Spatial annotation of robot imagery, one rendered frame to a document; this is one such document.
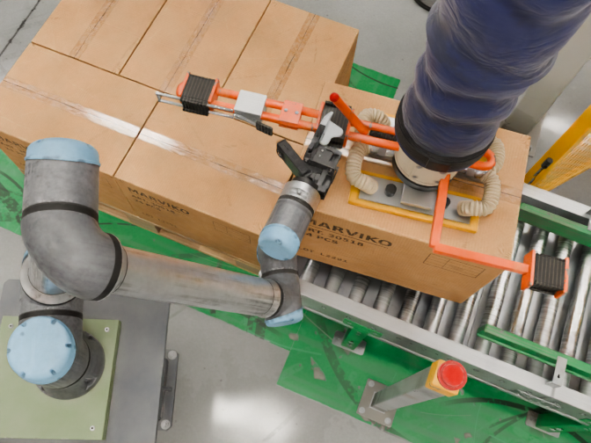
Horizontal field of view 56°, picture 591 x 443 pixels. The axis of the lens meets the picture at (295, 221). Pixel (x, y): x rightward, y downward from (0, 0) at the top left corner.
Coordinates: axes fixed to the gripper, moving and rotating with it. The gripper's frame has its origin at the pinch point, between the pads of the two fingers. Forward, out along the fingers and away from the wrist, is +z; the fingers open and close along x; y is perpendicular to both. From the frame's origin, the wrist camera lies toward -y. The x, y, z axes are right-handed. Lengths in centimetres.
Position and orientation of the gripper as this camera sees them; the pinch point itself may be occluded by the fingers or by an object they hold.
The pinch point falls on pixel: (326, 123)
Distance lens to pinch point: 142.2
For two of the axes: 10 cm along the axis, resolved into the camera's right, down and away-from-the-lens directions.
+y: 9.2, 3.6, -1.4
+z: 3.9, -8.2, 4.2
